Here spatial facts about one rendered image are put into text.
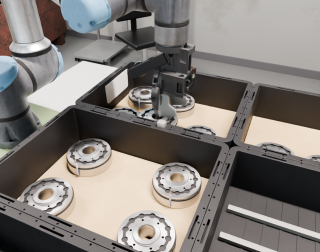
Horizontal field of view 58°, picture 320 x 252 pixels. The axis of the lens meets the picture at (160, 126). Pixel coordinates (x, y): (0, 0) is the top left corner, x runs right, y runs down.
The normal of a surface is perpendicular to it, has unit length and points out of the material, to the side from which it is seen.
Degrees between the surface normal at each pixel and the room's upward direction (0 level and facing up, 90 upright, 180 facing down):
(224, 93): 90
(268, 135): 0
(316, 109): 90
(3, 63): 9
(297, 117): 90
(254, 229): 0
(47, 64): 91
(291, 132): 0
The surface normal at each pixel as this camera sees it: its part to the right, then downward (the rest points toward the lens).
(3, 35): -0.19, 0.58
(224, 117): 0.00, -0.81
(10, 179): 0.92, 0.23
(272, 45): -0.42, 0.53
